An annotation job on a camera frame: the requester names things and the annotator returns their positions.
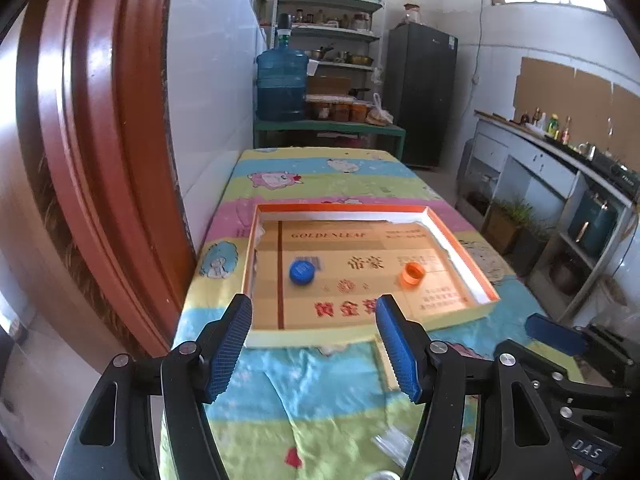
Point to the brown clay pot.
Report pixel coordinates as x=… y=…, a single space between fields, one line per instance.
x=565 y=275

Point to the white plastic bag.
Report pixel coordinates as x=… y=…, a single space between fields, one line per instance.
x=380 y=112

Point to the black refrigerator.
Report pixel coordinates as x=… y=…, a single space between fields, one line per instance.
x=420 y=95

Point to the glass jar with red lid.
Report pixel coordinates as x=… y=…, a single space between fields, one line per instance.
x=411 y=14

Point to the water jug pump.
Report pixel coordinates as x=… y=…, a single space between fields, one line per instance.
x=284 y=30

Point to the metal shelf rack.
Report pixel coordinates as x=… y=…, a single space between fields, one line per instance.
x=330 y=35

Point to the white kitchen counter cabinet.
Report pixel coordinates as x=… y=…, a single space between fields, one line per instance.
x=530 y=160

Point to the orange bottle cap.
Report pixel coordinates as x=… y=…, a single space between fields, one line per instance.
x=412 y=275

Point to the red-brown wooden door frame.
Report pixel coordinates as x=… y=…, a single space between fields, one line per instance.
x=100 y=110

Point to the clear plastic wrapper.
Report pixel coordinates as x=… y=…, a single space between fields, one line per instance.
x=395 y=445

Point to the green table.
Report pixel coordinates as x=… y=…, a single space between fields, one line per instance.
x=325 y=127

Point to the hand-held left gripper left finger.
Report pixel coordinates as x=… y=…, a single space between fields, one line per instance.
x=230 y=350

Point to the blue bottle cap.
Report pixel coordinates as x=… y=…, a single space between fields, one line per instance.
x=302 y=272

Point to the brown sauce bottle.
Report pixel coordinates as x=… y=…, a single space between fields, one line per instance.
x=566 y=132

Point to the black gas stove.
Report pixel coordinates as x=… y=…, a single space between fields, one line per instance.
x=617 y=172

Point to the black pan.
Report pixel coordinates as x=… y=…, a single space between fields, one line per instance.
x=357 y=94

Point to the green bottle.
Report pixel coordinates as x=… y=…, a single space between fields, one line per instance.
x=553 y=125

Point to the dark teal pot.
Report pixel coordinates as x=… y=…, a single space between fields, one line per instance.
x=592 y=222

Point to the orange-rimmed shallow cardboard box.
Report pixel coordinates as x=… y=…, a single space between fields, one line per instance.
x=325 y=336

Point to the jar of orange preserves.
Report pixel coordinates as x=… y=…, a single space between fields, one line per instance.
x=339 y=111
x=360 y=112
x=316 y=110

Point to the dark glass bottle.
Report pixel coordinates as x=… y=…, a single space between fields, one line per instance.
x=537 y=117

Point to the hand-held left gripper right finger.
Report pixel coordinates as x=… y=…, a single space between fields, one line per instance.
x=397 y=350

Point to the printed cartoon blanket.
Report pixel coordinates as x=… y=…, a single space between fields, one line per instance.
x=310 y=180

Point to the blue water jug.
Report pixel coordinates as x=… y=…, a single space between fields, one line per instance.
x=282 y=85

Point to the crate of green plants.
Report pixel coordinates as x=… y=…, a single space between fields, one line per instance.
x=505 y=225

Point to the brown cardboard box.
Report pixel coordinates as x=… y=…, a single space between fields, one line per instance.
x=329 y=86

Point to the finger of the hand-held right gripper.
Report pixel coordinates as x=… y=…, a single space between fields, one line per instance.
x=555 y=332
x=570 y=385

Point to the cardboard wall panel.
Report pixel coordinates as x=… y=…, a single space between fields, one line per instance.
x=560 y=90

